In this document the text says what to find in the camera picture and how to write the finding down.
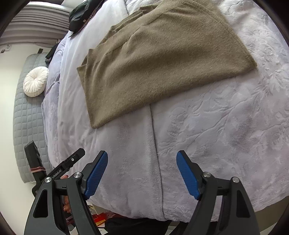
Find white round cushion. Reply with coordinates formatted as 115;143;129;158
23;66;49;97

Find brown knit sweater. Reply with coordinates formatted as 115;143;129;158
77;1;257;129

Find lavender plush bed blanket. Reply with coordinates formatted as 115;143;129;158
42;1;288;222

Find red items on floor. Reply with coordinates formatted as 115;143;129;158
88;204;116;226

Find dark clothes pile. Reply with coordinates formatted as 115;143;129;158
69;0;105;36

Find person left hand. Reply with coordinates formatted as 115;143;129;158
61;175;72;213

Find grey striped window blind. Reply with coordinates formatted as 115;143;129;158
1;1;72;47

